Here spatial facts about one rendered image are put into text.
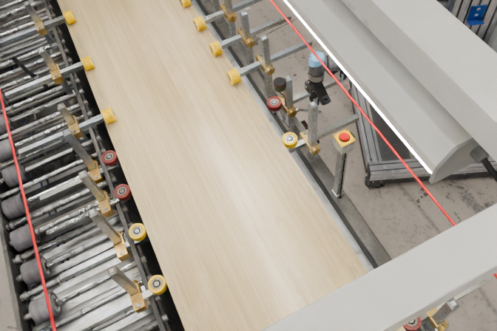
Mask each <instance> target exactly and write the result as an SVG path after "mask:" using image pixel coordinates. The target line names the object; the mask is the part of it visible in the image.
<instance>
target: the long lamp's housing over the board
mask: <svg viewBox="0 0 497 331"><path fill-rule="evenodd" d="M286 1H287V2H288V3H289V4H290V5H291V7H292V8H293V9H294V10H295V11H296V13H297V14H298V15H299V16H300V18H301V19H302V20H303V21H304V22H305V23H306V24H307V25H308V27H309V28H310V29H311V30H312V32H313V33H314V34H315V35H316V36H317V37H318V39H319V40H320V41H321V42H322V43H323V44H324V45H325V47H326V48H327V49H328V51H329V52H330V53H331V54H332V55H333V56H334V57H335V59H336V60H337V61H338V62H339V63H340V64H341V66H342V67H343V68H344V69H345V71H346V72H347V73H348V74H349V75H350V76H351V77H352V78H353V80H354V81H355V82H356V83H357V85H358V86H359V87H360V88H361V90H362V91H363V92H364V93H365V94H366V95H367V96H368V97H369V99H370V100H371V101H372V102H373V104H374V105H375V106H376V107H377V109H378V110H379V111H380V112H381V113H382V114H383V115H384V116H385V118H386V119H387V120H388V121H389V122H390V124H391V125H392V126H393V127H394V128H395V130H397V131H398V133H399V134H400V135H401V136H402V138H403V139H404V140H405V141H406V143H407V144H408V145H409V146H410V147H411V148H412V149H413V150H414V152H415V153H416V154H417V155H418V157H419V158H420V159H421V160H422V162H423V163H424V164H425V165H426V166H427V167H428V168H429V169H430V171H431V172H432V174H431V176H430V179H429V180H428V181H429V182H430V183H431V185H432V184H434V183H435V182H438V181H440V180H442V179H444V178H445V177H448V176H450V175H451V174H453V173H455V172H457V171H459V170H461V169H463V168H465V167H467V166H469V165H470V164H472V163H474V162H475V160H474V159H473V158H472V157H471V156H470V153H471V151H472V150H473V149H474V148H476V147H477V146H480V145H479V144H478V143H477V142H476V141H475V140H474V139H473V137H472V136H471V135H470V134H469V133H468V132H467V131H466V130H465V129H464V128H463V127H462V126H461V125H460V124H459V123H458V122H457V120H456V119H455V118H454V117H453V116H452V115H451V114H450V113H449V112H448V111H447V110H446V109H445V108H444V107H443V106H442V105H441V104H440V102H438V101H437V99H435V98H434V96H432V95H431V94H430V93H429V91H427V90H426V88H424V86H423V85H422V84H421V83H420V82H419V81H418V80H417V79H416V78H415V77H414V76H413V75H412V74H411V73H410V72H409V71H408V70H407V68H406V67H405V66H404V65H403V64H402V63H401V62H400V61H399V60H398V59H397V58H396V57H395V56H394V55H393V54H392V53H391V51H390V50H389V49H388V48H387V47H386V46H385V45H384V44H383V43H382V42H381V41H380V40H379V39H378V38H377V37H376V36H375V35H374V34H373V33H372V32H371V31H370V30H369V29H368V28H367V27H366V26H365V25H364V24H363V23H362V22H361V21H360V20H359V19H358V18H357V16H356V15H355V14H354V13H353V12H352V11H351V10H350V9H349V8H348V7H347V6H346V5H345V4H344V3H343V2H342V1H341V0H286Z"/></svg>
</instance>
